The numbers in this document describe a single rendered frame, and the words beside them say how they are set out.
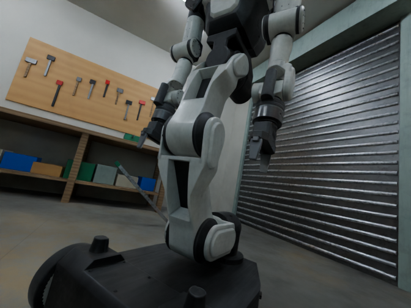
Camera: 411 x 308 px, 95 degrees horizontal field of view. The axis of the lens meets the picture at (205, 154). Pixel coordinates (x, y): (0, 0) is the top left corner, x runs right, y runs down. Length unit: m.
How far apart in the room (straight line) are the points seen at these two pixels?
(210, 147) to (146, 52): 3.37
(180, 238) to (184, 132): 0.34
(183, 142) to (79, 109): 2.83
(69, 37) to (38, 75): 0.71
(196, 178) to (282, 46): 0.52
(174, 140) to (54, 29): 3.35
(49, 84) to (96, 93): 0.55
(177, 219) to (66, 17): 3.59
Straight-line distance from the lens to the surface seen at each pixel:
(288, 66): 0.69
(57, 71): 3.51
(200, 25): 1.09
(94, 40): 3.75
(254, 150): 0.51
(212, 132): 0.54
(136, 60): 3.69
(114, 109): 3.32
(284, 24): 0.80
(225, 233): 0.71
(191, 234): 0.63
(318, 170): 2.49
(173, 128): 0.58
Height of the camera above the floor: 0.45
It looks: 10 degrees up
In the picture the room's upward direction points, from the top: 11 degrees clockwise
